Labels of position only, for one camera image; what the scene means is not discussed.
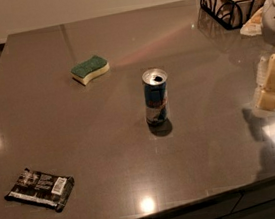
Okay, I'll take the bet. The blue silver redbull can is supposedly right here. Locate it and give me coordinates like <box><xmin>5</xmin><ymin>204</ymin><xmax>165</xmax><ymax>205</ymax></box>
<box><xmin>142</xmin><ymin>68</ymin><xmax>168</xmax><ymax>126</ymax></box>

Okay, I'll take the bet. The green yellow sponge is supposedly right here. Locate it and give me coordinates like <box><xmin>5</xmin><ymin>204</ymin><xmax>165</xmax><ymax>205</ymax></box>
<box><xmin>71</xmin><ymin>55</ymin><xmax>110</xmax><ymax>85</ymax></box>

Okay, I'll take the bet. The black snack bar wrapper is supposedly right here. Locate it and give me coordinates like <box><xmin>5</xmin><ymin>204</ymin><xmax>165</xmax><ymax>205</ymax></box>
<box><xmin>5</xmin><ymin>168</ymin><xmax>75</xmax><ymax>213</ymax></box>

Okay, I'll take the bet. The black wire napkin basket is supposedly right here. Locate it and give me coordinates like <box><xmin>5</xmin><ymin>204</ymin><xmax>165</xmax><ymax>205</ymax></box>
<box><xmin>199</xmin><ymin>0</ymin><xmax>274</xmax><ymax>34</ymax></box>

